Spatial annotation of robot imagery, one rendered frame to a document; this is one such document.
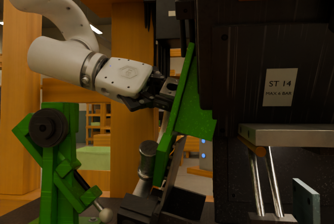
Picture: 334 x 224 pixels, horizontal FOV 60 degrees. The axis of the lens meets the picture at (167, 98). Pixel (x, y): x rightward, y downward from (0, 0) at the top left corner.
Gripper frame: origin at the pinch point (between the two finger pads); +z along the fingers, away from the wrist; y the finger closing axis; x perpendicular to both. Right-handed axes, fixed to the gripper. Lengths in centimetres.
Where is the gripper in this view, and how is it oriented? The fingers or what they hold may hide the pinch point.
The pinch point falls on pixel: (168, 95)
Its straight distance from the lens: 61.9
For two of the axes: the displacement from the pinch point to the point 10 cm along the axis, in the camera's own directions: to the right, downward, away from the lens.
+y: 3.0, -6.4, 7.1
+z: 9.5, 3.0, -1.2
